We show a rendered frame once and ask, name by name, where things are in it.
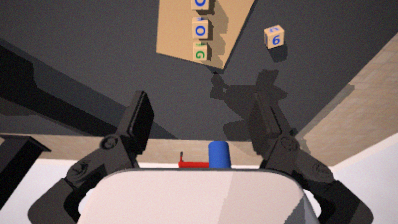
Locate peach flat mat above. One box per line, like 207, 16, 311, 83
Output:
156, 0, 254, 69

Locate tan wooden letter block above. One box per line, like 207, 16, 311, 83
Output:
264, 25, 284, 49
192, 17, 209, 39
191, 0, 209, 10
193, 42, 208, 61

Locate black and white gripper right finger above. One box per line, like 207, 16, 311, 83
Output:
245, 91, 374, 224

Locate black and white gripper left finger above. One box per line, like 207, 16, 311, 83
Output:
27, 91, 154, 224

